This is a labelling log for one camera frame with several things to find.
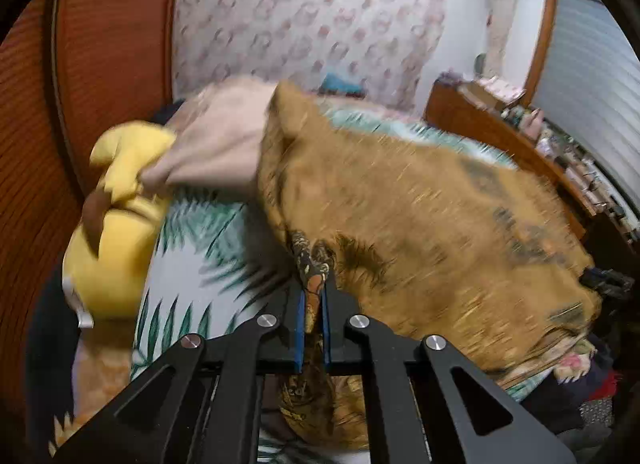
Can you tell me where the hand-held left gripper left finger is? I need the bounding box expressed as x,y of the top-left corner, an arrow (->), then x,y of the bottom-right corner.
52,287 -> 307,464

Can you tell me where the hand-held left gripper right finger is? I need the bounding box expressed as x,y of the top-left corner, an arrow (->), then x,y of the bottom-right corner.
321,275 -> 577,464

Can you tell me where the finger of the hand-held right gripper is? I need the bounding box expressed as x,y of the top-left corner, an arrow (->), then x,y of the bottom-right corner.
581,267 -> 636,301

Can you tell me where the brown patterned shirt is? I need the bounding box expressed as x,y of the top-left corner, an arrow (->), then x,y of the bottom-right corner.
256,81 -> 604,451

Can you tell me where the leaf print bed sheet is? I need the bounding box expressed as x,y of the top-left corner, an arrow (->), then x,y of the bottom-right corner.
127,94 -> 521,464

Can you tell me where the yellow plush toy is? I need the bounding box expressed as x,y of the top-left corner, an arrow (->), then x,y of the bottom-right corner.
61,120 -> 177,331

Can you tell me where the wooden sideboard cabinet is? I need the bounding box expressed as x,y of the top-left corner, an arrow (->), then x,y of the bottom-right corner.
424,80 -> 640,245

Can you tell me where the floral quilt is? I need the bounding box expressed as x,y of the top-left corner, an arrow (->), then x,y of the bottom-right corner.
141,76 -> 279,201

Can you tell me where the grey window blind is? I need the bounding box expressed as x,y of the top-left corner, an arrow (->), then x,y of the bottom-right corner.
530,0 -> 640,225

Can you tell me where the cardboard box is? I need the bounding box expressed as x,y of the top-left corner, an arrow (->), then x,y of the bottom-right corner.
459,77 -> 527,111

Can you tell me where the blue bag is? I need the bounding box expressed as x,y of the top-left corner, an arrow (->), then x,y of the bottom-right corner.
319,73 -> 367,96

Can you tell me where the beige window curtain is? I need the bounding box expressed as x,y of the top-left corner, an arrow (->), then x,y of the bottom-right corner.
487,0 -> 521,80

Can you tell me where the wooden louvered wardrobe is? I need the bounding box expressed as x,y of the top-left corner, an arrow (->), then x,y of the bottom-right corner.
0,0 -> 187,425

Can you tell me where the ring patterned sheer curtain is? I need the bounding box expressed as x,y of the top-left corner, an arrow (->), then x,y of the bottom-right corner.
170,0 -> 493,112

